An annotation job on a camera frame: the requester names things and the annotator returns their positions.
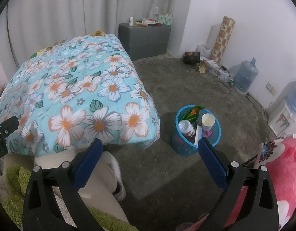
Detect black box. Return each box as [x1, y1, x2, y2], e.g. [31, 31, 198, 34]
[183, 51, 201, 64]

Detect crumpled white bag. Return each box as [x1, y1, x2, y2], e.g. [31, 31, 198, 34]
[196, 44, 212, 58]

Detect wall socket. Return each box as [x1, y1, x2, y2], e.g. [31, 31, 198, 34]
[266, 82, 278, 95]

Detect grey curtain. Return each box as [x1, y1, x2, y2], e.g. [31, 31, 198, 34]
[7, 0, 195, 68]

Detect black charger cable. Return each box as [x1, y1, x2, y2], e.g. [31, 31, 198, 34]
[213, 66, 235, 94]

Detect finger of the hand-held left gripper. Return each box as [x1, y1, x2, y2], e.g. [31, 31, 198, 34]
[0, 115, 20, 138]

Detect pile of small toiletries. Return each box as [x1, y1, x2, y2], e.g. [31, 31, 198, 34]
[135, 17, 159, 27]

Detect white shoe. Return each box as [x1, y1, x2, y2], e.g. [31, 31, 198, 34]
[102, 151, 126, 201]

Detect clear bottle red label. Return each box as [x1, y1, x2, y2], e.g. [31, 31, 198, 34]
[178, 120, 196, 137]

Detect blue floral blanket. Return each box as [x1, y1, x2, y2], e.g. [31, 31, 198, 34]
[0, 35, 161, 156]

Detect white water dispenser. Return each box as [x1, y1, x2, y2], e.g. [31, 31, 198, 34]
[268, 78, 296, 136]

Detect green plastic basket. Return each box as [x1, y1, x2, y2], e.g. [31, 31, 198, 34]
[158, 14, 173, 26]

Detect blue mesh bin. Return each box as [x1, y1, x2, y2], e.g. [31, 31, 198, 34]
[172, 105, 222, 155]

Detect white paper cup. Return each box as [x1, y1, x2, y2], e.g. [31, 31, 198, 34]
[201, 113, 216, 131]

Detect black power cable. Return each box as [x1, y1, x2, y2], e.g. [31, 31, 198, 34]
[245, 93, 269, 113]

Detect white board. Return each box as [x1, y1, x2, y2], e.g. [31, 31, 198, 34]
[207, 23, 222, 51]

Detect patterned paper roll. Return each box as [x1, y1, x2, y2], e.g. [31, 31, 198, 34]
[209, 16, 235, 62]

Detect blue water jug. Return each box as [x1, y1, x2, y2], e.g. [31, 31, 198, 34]
[234, 57, 259, 94]

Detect green fluffy rug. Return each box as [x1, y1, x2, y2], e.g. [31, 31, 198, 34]
[0, 165, 139, 231]

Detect grey cabinet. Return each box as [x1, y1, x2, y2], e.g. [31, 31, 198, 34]
[118, 22, 172, 60]

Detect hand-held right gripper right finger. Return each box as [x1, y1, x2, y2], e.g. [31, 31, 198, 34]
[198, 137, 279, 231]

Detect pink floral blanket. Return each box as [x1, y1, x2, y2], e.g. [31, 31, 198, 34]
[177, 137, 296, 231]

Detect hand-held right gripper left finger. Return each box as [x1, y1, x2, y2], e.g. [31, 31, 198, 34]
[22, 138, 104, 231]

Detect paper scraps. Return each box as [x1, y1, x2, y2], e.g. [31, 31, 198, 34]
[198, 58, 229, 77]

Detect white wrapper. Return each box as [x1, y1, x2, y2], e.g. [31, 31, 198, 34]
[195, 123, 203, 146]

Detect person's leg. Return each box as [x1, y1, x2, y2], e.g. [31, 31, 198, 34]
[34, 150, 129, 224]

